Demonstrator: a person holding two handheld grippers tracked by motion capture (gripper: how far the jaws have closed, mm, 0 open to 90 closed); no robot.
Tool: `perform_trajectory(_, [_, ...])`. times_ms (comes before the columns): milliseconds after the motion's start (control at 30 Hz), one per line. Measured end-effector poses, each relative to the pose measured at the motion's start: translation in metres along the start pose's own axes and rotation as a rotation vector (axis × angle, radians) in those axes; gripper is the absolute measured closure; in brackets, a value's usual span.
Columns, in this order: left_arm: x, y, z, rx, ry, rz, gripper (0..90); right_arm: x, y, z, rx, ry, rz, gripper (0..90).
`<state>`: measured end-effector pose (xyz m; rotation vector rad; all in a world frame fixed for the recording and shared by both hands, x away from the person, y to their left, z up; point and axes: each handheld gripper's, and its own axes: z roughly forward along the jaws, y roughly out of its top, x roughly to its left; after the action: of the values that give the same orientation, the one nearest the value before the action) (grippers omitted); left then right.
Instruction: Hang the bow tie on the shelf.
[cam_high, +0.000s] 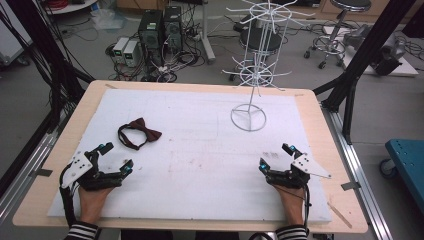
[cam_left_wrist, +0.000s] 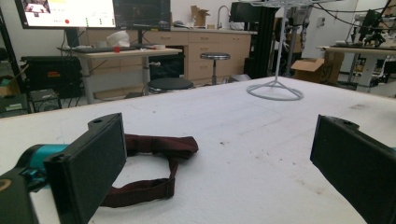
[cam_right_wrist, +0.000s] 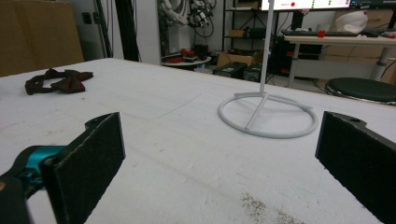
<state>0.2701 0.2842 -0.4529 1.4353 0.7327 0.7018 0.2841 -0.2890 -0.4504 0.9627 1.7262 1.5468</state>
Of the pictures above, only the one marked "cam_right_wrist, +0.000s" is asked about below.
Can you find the dark red bow tie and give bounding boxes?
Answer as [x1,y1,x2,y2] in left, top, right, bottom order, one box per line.
[24,67,94,96]

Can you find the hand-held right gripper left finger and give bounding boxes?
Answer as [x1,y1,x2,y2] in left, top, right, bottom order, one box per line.
[40,112,126,224]

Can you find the white cloth bundle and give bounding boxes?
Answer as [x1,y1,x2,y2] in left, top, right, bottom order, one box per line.
[334,9,369,35]

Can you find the computer monitor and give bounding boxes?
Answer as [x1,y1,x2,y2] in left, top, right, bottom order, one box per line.
[261,0,353,11]

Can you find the round white side table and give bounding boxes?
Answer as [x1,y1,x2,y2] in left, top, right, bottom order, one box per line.
[161,55,212,67]

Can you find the black equipment case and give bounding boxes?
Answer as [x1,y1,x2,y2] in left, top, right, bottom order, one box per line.
[212,61,248,80]

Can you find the large cardboard sheet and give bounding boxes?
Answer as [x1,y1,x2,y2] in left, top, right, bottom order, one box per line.
[0,0,85,77]

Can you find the round black stool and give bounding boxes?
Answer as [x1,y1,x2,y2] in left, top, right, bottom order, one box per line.
[324,77,396,106]

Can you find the black metal shelf rack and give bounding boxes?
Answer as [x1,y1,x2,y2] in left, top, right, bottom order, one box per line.
[221,0,272,52]

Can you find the black keyboard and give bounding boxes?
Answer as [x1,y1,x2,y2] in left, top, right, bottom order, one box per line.
[281,29,360,38]

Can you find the open cardboard box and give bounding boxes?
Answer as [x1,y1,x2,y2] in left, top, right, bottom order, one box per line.
[216,49,264,68]

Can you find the light wooden desk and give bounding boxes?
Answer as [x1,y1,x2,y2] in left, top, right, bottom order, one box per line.
[283,35,396,89]

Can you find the white ring-base stand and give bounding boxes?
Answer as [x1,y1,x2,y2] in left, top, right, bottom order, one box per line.
[218,0,319,140]

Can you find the black vertical post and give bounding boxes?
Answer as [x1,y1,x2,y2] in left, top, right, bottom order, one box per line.
[114,0,140,63]

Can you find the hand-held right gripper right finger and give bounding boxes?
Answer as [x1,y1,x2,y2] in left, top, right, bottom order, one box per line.
[315,110,396,224]

